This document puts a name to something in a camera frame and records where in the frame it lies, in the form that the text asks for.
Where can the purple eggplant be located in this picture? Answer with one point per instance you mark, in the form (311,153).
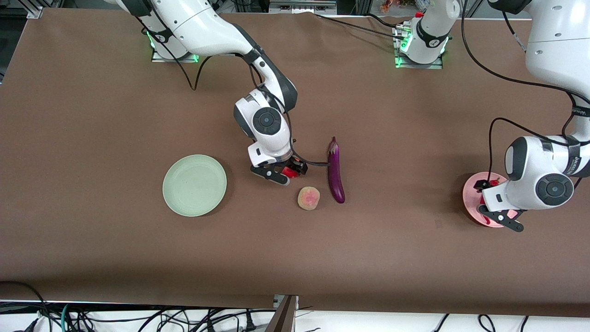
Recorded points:
(336,173)

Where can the silver metal bracket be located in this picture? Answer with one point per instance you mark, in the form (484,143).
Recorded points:
(278,301)

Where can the red chili pepper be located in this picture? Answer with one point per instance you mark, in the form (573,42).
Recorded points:
(495,181)

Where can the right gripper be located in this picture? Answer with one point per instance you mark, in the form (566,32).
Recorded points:
(295,164)

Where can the pink yellow peach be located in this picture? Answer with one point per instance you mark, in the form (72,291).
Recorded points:
(309,198)

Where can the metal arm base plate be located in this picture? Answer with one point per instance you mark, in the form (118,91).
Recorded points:
(175,57)
(419,64)

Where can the brown wooden board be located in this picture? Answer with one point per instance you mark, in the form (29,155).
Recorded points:
(281,318)

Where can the pink round plate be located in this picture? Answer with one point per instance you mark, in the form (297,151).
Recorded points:
(472,196)

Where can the aluminium frame profile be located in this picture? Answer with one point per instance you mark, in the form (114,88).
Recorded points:
(36,12)

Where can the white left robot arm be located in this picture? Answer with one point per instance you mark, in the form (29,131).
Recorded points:
(553,46)

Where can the pale green round plate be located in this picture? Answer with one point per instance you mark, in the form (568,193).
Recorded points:
(194,185)

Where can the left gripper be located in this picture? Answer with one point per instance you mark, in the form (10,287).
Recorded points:
(485,185)

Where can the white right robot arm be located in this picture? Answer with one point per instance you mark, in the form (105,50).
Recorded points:
(207,27)

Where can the red round fruit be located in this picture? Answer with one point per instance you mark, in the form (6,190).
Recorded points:
(290,172)

